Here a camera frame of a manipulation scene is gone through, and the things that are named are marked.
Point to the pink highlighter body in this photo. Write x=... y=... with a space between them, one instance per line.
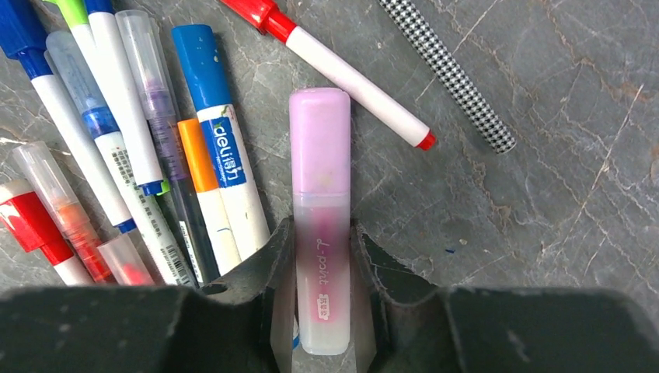
x=322 y=246

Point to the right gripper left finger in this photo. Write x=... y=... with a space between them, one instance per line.
x=242 y=322

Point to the clear cap blue pen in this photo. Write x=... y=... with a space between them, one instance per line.
x=100 y=123

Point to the green cap white marker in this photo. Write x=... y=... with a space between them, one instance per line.
x=94 y=28

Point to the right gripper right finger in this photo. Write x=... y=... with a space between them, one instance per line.
x=404 y=323

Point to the red cap lower marker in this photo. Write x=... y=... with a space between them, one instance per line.
x=27 y=219

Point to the red cap white marker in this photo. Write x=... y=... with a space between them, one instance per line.
x=267 y=18

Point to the blue cap deli marker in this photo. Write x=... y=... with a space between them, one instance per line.
x=200 y=59

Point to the blue cap white marker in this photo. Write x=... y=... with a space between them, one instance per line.
x=23 y=38

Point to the pink highlighter cap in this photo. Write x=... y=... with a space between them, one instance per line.
x=320 y=133

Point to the clear purple gel pen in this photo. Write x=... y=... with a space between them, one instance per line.
x=142 y=43

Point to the orange band white marker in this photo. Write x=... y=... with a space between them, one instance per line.
x=208 y=194

